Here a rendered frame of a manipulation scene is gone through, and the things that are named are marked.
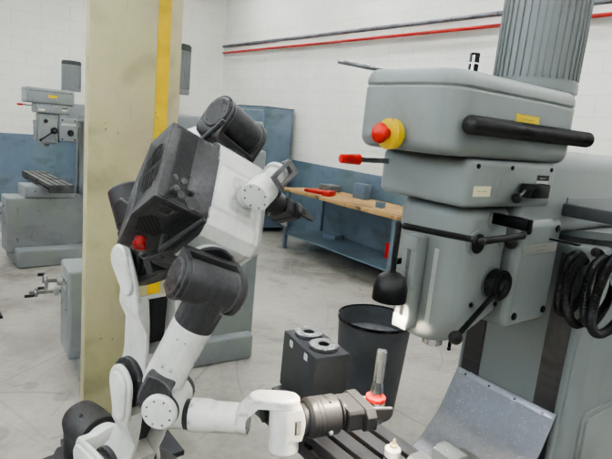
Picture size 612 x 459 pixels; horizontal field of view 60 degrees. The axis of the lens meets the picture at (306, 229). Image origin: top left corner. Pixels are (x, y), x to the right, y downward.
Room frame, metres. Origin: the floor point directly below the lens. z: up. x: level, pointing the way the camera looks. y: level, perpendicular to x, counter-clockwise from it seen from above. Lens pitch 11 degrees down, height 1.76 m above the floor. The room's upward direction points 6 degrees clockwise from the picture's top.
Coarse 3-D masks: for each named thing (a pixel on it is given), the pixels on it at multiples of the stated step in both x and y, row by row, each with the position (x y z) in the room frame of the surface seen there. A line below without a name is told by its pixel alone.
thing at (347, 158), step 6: (342, 156) 1.11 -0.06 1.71; (348, 156) 1.12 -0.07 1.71; (354, 156) 1.13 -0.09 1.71; (360, 156) 1.14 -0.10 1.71; (342, 162) 1.11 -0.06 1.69; (348, 162) 1.12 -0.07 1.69; (354, 162) 1.13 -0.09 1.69; (360, 162) 1.14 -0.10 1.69; (366, 162) 1.16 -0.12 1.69; (372, 162) 1.17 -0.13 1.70; (378, 162) 1.18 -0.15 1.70; (384, 162) 1.19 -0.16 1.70
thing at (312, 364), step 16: (288, 336) 1.61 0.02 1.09; (304, 336) 1.57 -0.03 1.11; (320, 336) 1.59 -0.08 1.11; (288, 352) 1.60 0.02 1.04; (304, 352) 1.51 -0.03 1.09; (320, 352) 1.49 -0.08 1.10; (336, 352) 1.50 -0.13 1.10; (288, 368) 1.59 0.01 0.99; (304, 368) 1.50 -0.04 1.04; (320, 368) 1.46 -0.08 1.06; (336, 368) 1.48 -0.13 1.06; (288, 384) 1.58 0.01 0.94; (304, 384) 1.49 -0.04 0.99; (320, 384) 1.46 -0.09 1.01; (336, 384) 1.49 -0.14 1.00
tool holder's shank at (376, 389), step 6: (378, 354) 1.13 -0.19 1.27; (384, 354) 1.13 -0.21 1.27; (378, 360) 1.13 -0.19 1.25; (384, 360) 1.13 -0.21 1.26; (378, 366) 1.13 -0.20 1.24; (384, 366) 1.13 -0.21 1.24; (378, 372) 1.13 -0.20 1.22; (378, 378) 1.13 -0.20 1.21; (372, 384) 1.13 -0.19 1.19; (378, 384) 1.13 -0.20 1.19; (372, 390) 1.13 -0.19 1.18; (378, 390) 1.13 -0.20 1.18; (378, 396) 1.13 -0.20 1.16
